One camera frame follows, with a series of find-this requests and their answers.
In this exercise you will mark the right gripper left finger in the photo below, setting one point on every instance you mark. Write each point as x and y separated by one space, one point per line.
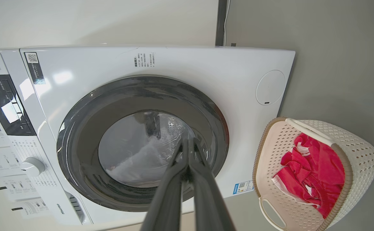
169 199

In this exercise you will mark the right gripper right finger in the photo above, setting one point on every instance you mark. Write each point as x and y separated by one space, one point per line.
209 202

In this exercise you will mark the beige perforated laundry basket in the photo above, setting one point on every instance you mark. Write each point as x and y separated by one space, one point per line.
356 150

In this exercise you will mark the blue energy label sticker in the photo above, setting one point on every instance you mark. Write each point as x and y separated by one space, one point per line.
243 187

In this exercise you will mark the dark round washer door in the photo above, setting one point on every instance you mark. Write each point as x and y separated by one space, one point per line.
84 138

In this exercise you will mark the red and white garment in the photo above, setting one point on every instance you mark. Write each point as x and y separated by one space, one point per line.
315 176

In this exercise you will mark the round white filter cover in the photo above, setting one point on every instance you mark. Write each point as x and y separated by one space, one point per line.
270 87

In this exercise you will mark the white front-load washing machine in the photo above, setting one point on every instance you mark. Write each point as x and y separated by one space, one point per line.
206 70

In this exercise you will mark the white washer control knob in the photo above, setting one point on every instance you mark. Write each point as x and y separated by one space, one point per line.
32 166

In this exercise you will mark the black QR code sticker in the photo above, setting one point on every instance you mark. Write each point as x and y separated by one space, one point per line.
34 69

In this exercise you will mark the black washer display panel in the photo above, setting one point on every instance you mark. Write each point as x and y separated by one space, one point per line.
4 106

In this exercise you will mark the dark vertical wall strip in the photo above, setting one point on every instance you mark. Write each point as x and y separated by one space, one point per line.
220 22

